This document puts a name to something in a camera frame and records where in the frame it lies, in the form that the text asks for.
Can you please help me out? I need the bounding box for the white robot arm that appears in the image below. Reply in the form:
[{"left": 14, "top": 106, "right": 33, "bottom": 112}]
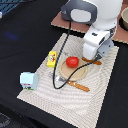
[{"left": 61, "top": 0, "right": 123, "bottom": 60}]

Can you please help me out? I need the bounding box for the fork with wooden handle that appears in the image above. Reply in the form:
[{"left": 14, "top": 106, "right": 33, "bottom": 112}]
[{"left": 49, "top": 72, "right": 90, "bottom": 92}]

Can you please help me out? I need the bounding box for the white woven placemat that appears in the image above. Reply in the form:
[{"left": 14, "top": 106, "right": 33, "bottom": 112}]
[{"left": 16, "top": 32, "right": 120, "bottom": 128}]

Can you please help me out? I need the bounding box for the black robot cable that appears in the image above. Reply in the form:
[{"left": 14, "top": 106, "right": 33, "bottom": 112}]
[{"left": 51, "top": 19, "right": 101, "bottom": 90}]

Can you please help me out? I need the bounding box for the round wooden plate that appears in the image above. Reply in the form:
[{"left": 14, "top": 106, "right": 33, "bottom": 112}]
[{"left": 59, "top": 59, "right": 87, "bottom": 81}]

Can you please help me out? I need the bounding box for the brown wooden board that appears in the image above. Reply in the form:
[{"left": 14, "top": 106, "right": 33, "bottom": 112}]
[{"left": 51, "top": 0, "right": 128, "bottom": 43}]

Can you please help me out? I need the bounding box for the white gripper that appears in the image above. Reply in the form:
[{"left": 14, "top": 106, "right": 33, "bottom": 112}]
[{"left": 83, "top": 27, "right": 114, "bottom": 60}]

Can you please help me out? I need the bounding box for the knife with wooden handle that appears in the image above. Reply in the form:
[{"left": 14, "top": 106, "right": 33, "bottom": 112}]
[{"left": 82, "top": 57, "right": 102, "bottom": 65}]

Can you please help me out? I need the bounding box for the small white milk carton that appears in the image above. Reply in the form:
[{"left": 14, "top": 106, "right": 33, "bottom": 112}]
[{"left": 20, "top": 72, "right": 38, "bottom": 90}]

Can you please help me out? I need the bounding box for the yellow toy box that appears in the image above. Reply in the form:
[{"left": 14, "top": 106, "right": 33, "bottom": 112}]
[{"left": 47, "top": 51, "right": 57, "bottom": 67}]

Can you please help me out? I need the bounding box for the beige bowl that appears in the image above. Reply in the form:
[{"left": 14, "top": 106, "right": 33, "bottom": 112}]
[{"left": 121, "top": 7, "right": 128, "bottom": 30}]

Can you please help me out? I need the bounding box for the red toy tomato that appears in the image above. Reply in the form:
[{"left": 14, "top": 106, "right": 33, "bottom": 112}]
[{"left": 66, "top": 56, "right": 79, "bottom": 68}]

